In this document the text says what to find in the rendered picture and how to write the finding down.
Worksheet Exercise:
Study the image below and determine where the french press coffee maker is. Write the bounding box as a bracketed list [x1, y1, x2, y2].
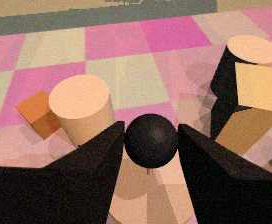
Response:
[109, 113, 194, 224]

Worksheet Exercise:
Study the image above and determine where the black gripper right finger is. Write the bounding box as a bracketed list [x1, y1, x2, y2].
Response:
[177, 124, 272, 224]

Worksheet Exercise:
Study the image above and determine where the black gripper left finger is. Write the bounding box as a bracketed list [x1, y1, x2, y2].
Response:
[0, 121, 125, 224]

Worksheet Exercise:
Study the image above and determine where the peach cylinder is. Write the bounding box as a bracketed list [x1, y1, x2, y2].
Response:
[210, 35, 272, 97]
[49, 75, 115, 149]

